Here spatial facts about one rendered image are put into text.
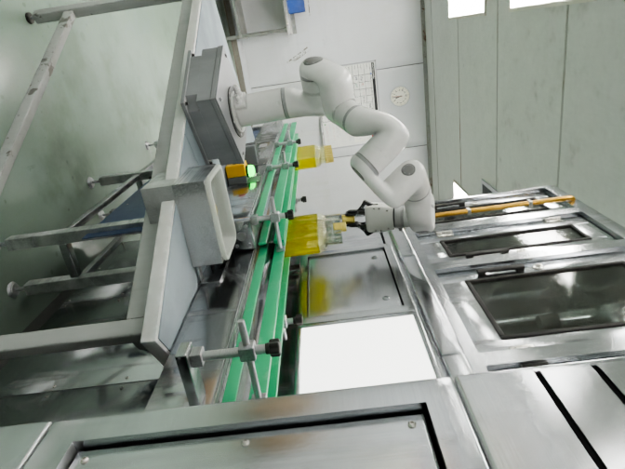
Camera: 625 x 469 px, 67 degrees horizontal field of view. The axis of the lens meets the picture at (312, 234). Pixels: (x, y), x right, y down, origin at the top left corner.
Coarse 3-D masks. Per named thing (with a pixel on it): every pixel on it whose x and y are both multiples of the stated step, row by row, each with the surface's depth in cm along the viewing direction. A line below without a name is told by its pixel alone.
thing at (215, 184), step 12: (216, 168) 122; (216, 180) 129; (216, 192) 131; (216, 204) 132; (228, 204) 132; (216, 216) 116; (228, 216) 133; (216, 228) 117; (228, 228) 135; (228, 240) 132; (228, 252) 125
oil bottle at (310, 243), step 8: (320, 232) 154; (288, 240) 151; (296, 240) 151; (304, 240) 150; (312, 240) 150; (320, 240) 150; (288, 248) 151; (296, 248) 151; (304, 248) 151; (312, 248) 151; (320, 248) 151; (288, 256) 153
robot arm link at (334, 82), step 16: (304, 64) 136; (320, 64) 133; (336, 64) 132; (304, 80) 137; (320, 80) 129; (336, 80) 127; (320, 96) 133; (336, 96) 129; (352, 96) 132; (336, 112) 131
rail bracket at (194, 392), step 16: (240, 320) 76; (192, 352) 78; (208, 352) 79; (224, 352) 78; (240, 352) 77; (256, 352) 78; (272, 352) 77; (192, 368) 79; (192, 384) 79; (256, 384) 81; (176, 400) 83; (192, 400) 80
